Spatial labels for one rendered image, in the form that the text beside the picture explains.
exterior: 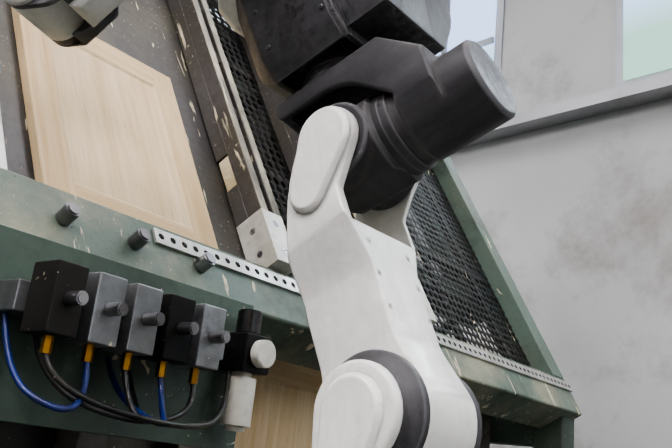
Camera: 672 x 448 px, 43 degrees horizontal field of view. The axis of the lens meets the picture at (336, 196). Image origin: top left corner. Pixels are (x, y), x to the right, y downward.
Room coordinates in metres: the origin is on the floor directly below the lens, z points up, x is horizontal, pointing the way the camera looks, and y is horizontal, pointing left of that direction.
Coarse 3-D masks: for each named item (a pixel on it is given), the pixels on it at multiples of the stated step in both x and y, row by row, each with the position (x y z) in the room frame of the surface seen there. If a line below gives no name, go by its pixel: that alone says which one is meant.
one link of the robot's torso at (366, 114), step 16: (368, 96) 1.02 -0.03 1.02; (352, 112) 1.00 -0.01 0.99; (368, 112) 0.99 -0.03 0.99; (368, 128) 0.99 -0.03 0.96; (368, 144) 0.99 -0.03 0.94; (384, 144) 0.99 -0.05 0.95; (352, 160) 0.99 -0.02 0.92; (368, 160) 1.00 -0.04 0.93; (384, 160) 1.00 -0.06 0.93; (400, 160) 1.00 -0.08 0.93; (352, 176) 1.01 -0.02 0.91; (368, 176) 1.02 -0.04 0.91; (384, 176) 1.02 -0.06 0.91; (400, 176) 1.02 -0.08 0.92; (416, 176) 1.03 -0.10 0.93; (352, 192) 1.04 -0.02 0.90; (368, 192) 1.05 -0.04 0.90; (384, 192) 1.05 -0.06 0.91; (400, 192) 1.08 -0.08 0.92; (352, 208) 1.08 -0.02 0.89; (368, 208) 1.08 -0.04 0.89; (384, 208) 1.10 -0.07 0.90
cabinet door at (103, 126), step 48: (48, 48) 1.37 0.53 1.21; (96, 48) 1.49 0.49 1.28; (48, 96) 1.32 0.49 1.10; (96, 96) 1.43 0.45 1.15; (144, 96) 1.55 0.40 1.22; (48, 144) 1.27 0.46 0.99; (96, 144) 1.37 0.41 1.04; (144, 144) 1.48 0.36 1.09; (96, 192) 1.31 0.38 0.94; (144, 192) 1.42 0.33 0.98; (192, 192) 1.53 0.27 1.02
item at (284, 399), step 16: (272, 368) 1.86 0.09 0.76; (288, 368) 1.90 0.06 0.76; (304, 368) 1.94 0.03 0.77; (256, 384) 1.83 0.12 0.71; (272, 384) 1.87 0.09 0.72; (288, 384) 1.91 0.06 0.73; (304, 384) 1.95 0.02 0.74; (320, 384) 1.99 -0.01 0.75; (256, 400) 1.83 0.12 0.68; (272, 400) 1.88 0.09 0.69; (288, 400) 1.92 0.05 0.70; (304, 400) 1.96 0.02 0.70; (256, 416) 1.84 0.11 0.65; (272, 416) 1.88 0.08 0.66; (288, 416) 1.92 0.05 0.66; (304, 416) 1.96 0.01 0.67; (240, 432) 1.81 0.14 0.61; (256, 432) 1.84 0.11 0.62; (272, 432) 1.89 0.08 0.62; (288, 432) 1.93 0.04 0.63; (304, 432) 1.97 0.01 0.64
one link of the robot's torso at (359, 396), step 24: (360, 360) 0.94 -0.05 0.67; (336, 384) 0.94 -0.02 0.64; (360, 384) 0.92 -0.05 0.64; (384, 384) 0.91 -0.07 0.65; (336, 408) 0.94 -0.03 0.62; (360, 408) 0.92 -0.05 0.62; (384, 408) 0.91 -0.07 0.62; (312, 432) 0.97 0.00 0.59; (336, 432) 0.94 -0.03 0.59; (360, 432) 0.92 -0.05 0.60; (384, 432) 0.91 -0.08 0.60
